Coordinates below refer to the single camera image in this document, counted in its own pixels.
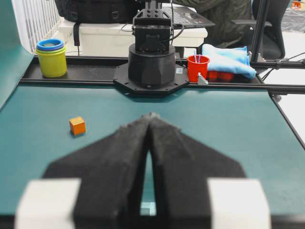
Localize white box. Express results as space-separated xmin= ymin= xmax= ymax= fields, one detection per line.
xmin=58 ymin=18 xmax=207 ymax=58

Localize metal corner bracket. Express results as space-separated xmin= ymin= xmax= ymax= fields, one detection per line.
xmin=198 ymin=73 xmax=209 ymax=85

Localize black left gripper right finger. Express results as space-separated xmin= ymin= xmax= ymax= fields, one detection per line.
xmin=149 ymin=118 xmax=245 ymax=229

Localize black office chair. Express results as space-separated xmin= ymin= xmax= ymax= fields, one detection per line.
xmin=232 ymin=0 xmax=289 ymax=60

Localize black bag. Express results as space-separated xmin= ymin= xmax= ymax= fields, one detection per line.
xmin=55 ymin=0 xmax=145 ymax=24

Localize orange block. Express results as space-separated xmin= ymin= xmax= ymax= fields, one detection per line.
xmin=69 ymin=116 xmax=86 ymax=135

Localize stacked green blue cups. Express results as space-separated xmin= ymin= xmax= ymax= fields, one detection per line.
xmin=35 ymin=39 xmax=67 ymax=78

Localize red cup with straws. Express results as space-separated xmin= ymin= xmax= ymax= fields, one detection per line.
xmin=187 ymin=54 xmax=210 ymax=83

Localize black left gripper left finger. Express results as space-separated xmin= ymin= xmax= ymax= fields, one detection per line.
xmin=43 ymin=118 xmax=149 ymax=229

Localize black laptop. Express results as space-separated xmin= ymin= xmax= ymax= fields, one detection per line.
xmin=162 ymin=5 xmax=215 ymax=29

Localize light blue cloth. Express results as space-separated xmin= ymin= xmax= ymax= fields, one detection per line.
xmin=202 ymin=44 xmax=256 ymax=79

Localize red cups under cloth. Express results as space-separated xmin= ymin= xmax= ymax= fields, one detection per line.
xmin=206 ymin=71 xmax=234 ymax=82

